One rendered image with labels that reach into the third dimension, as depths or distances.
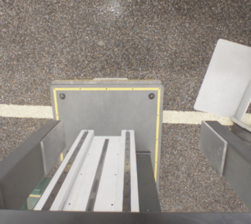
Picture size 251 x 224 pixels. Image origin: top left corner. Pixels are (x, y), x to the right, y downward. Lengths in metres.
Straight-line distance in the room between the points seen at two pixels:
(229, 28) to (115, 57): 0.86
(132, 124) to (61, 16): 0.93
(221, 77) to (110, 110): 0.90
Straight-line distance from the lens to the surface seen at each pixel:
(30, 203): 2.18
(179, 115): 1.53
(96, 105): 1.13
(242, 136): 1.56
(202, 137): 0.17
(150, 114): 1.14
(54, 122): 0.16
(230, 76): 1.60
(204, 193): 2.01
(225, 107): 1.64
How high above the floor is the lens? 1.39
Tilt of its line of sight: 75 degrees down
